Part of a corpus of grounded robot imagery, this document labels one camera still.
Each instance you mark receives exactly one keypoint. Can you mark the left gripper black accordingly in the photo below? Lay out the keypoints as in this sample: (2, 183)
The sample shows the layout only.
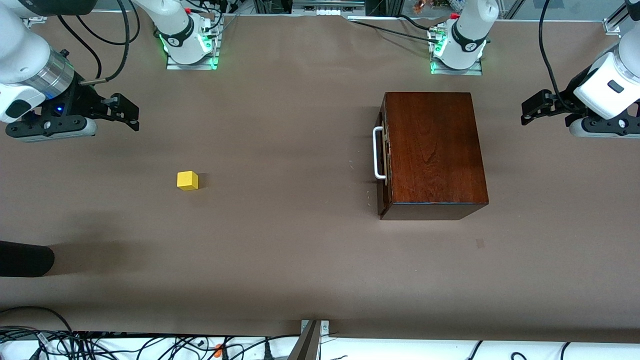
(571, 101)

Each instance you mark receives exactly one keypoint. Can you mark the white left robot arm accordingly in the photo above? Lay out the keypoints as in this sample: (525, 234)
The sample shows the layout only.
(470, 35)

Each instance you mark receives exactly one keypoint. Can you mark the silver mounting bracket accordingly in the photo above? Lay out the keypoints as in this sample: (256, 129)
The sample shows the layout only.
(325, 327)

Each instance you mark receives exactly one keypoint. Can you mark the silver corner bracket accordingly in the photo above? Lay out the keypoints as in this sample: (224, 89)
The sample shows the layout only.
(611, 27)
(35, 21)

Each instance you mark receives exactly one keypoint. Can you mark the aluminium frame strut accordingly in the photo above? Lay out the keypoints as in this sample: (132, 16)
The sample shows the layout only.
(617, 19)

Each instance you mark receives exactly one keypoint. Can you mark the aluminium frame rail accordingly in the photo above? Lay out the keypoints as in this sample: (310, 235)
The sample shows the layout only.
(325, 4)

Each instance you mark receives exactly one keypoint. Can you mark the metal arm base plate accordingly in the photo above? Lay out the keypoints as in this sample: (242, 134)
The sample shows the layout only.
(192, 66)
(455, 71)

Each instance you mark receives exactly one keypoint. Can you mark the black power plug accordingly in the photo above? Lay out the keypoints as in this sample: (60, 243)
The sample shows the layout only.
(267, 351)

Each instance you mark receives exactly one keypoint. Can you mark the dark wooden drawer cabinet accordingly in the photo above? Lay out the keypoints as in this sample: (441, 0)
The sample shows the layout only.
(435, 150)

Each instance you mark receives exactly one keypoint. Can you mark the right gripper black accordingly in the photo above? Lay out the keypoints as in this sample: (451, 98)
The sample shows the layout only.
(81, 102)

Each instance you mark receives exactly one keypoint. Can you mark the black equipment box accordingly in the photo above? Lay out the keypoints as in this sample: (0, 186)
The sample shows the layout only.
(380, 6)

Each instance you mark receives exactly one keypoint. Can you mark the yellow cube block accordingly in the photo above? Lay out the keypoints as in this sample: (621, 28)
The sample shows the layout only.
(187, 181)

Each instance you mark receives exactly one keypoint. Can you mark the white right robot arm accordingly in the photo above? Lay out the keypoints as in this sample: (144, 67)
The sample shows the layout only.
(20, 50)

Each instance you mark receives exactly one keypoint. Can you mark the black ribbed cylinder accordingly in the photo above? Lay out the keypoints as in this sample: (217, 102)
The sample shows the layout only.
(25, 258)

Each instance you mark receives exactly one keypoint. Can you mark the dark aluminium profile post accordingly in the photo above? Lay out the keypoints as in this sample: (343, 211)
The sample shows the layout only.
(306, 347)

